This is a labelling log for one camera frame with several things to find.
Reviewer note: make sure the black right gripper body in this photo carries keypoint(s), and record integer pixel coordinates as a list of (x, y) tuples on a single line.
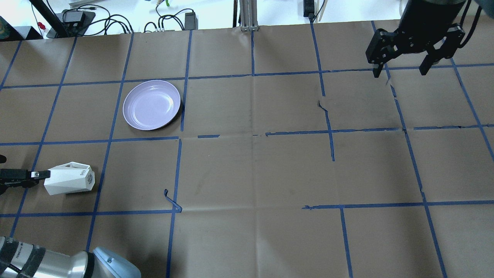
[(420, 30)]

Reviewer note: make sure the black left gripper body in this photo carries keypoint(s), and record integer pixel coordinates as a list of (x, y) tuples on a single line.
[(16, 178)]

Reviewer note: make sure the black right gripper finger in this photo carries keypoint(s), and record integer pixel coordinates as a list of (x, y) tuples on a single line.
[(427, 63), (377, 69)]

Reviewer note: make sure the aluminium frame post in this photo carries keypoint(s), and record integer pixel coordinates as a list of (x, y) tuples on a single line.
[(248, 15)]

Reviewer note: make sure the white faceted cup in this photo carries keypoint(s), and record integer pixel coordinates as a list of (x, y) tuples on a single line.
[(71, 177)]

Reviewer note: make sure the lavender round plate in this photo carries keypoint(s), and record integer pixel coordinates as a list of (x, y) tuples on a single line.
[(151, 105)]

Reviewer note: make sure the brown paper table cover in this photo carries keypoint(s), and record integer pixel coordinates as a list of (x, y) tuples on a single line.
[(287, 158)]

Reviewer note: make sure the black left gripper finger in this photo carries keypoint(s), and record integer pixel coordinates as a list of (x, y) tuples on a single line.
[(33, 178)]

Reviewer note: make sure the black power adapter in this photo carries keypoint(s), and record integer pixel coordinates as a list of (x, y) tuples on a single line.
[(191, 21)]

